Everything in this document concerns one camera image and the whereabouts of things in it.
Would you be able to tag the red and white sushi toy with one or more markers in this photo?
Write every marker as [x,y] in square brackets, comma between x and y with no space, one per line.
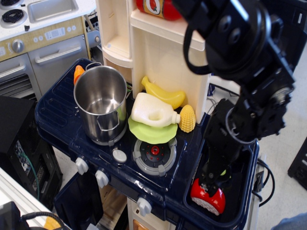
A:
[215,204]

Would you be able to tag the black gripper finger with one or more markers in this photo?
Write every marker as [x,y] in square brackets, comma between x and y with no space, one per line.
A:
[205,183]
[223,182]

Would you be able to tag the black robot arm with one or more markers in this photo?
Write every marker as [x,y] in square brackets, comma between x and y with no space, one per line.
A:
[245,123]

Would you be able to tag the green toy plate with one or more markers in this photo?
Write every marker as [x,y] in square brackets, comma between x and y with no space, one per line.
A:
[152,135]

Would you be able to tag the wooden toy stove oven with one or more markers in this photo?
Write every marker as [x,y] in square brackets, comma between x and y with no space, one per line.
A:
[39,40]

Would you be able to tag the black computer case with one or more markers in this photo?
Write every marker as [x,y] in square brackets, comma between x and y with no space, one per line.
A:
[24,155]

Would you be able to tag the orange toy carrot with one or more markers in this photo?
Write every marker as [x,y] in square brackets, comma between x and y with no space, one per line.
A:
[79,70]

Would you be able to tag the yellow toy banana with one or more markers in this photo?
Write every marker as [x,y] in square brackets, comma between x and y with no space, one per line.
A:
[175,99]

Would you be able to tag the white toy milk jug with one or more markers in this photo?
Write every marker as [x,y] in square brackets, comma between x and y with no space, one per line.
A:
[151,111]

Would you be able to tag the yellow toy corn cob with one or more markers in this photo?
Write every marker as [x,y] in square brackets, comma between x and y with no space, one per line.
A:
[188,119]

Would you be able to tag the cream toy shelf tower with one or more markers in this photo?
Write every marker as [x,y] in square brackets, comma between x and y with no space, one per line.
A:
[142,45]

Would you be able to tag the navy blue toy kitchen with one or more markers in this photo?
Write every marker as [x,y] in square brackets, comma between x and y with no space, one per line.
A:
[157,176]

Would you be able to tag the red toy ketchup bottle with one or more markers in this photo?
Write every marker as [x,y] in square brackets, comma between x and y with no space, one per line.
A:
[161,8]

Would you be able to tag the stainless steel pot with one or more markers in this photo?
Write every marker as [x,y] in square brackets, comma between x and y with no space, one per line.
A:
[100,94]

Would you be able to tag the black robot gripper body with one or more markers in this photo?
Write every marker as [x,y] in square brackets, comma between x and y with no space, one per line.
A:
[222,147]

